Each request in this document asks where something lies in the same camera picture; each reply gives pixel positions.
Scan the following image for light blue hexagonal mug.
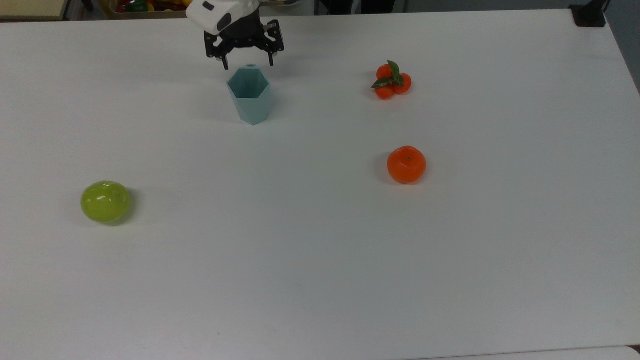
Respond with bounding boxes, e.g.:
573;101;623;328
226;63;272;126

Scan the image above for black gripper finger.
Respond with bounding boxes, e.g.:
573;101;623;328
203;30;232;71
259;19;286;67

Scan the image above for small oranges cluster with leaves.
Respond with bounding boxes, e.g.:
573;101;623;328
370;60;413;100

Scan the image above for crate with toy fruit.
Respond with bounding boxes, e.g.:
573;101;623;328
100;0;190;20

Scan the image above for black corner clamp base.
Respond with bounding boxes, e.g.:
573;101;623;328
568;0;609;28

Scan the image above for orange mandarin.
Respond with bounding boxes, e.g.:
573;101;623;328
387;145;427;185

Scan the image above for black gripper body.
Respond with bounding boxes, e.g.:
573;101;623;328
219;12;269;49

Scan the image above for green apple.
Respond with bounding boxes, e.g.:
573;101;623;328
80;180;133;225

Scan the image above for tan flat box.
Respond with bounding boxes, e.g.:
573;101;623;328
0;0;69;21

